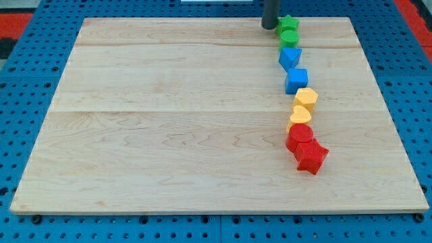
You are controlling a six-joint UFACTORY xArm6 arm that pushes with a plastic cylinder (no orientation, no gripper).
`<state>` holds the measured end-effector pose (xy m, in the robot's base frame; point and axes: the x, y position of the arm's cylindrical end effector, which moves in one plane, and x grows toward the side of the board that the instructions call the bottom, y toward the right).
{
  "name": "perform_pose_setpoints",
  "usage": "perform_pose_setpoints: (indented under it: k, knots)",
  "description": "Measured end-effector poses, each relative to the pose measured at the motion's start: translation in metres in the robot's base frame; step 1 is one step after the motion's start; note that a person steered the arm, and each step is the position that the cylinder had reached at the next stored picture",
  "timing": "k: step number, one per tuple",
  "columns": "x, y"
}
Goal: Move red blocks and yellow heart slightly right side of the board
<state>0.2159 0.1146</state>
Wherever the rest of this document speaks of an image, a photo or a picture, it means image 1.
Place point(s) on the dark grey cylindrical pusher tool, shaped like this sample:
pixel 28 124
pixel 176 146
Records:
pixel 270 14

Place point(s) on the yellow heart block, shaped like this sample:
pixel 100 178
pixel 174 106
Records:
pixel 300 115

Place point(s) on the wooden board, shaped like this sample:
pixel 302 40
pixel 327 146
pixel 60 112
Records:
pixel 188 116

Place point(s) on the green star block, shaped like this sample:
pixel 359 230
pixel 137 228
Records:
pixel 286 23

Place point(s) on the green cylinder block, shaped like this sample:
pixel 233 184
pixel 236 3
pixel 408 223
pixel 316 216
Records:
pixel 289 38

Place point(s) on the blue triangle block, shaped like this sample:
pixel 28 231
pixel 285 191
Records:
pixel 289 57

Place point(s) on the blue cube block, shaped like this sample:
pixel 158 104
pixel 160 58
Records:
pixel 295 79

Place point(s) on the yellow pentagon block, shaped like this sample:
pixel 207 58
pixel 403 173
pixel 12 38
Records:
pixel 306 97

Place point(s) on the red cylinder block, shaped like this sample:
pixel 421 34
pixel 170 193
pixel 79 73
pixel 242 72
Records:
pixel 298 133

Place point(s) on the red star block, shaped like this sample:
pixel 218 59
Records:
pixel 310 156

